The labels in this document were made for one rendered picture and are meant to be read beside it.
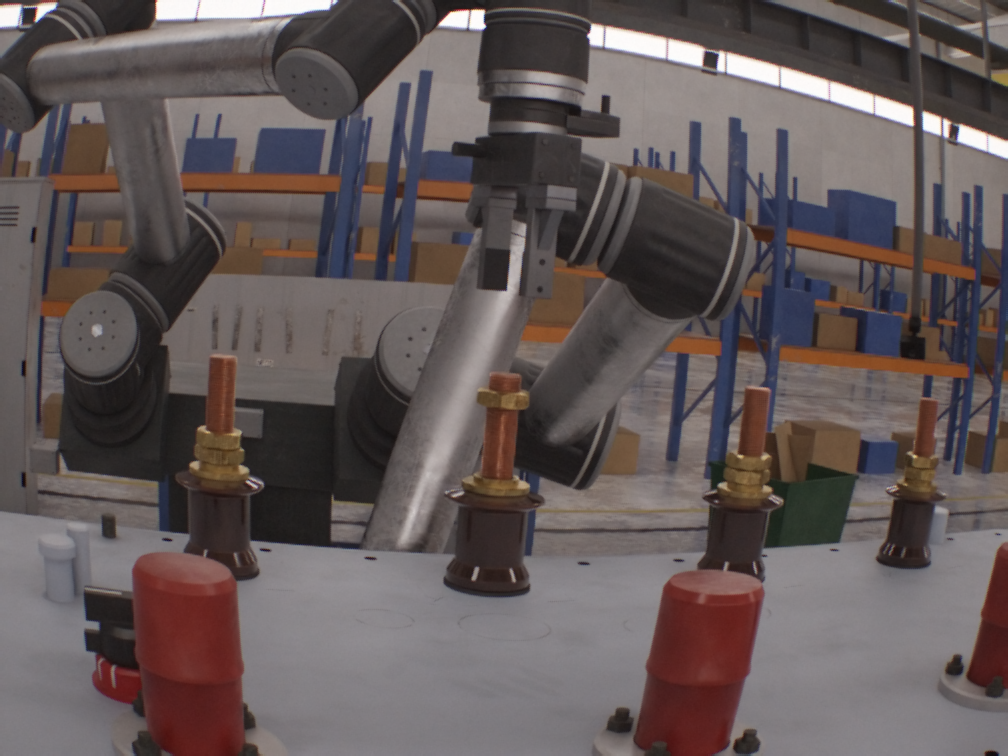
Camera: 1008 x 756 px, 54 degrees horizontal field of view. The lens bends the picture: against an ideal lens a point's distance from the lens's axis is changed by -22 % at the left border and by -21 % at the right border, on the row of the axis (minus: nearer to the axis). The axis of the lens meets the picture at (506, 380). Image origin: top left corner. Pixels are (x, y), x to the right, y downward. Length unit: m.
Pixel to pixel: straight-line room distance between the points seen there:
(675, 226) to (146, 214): 1.07
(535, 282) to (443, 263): 8.01
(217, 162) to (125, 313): 6.49
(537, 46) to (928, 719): 0.72
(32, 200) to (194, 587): 5.00
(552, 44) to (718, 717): 0.65
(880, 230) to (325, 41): 9.73
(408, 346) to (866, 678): 1.51
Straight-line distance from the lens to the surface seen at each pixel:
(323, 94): 1.14
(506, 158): 1.12
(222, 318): 5.85
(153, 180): 2.15
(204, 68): 1.28
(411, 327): 2.30
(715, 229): 1.58
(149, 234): 2.28
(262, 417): 2.70
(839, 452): 10.52
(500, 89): 1.11
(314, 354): 5.91
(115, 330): 2.29
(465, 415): 1.51
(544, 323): 9.18
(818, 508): 5.46
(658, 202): 1.57
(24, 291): 5.59
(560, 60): 1.11
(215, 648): 0.65
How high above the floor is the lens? 1.69
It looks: 6 degrees down
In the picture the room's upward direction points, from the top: 5 degrees clockwise
